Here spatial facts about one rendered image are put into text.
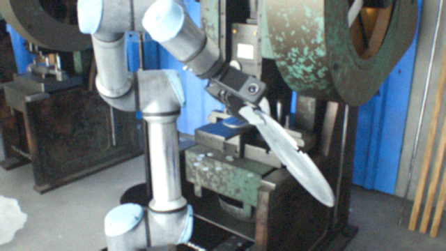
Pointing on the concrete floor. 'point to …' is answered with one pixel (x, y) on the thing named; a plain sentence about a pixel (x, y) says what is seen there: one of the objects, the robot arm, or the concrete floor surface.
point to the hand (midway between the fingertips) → (265, 119)
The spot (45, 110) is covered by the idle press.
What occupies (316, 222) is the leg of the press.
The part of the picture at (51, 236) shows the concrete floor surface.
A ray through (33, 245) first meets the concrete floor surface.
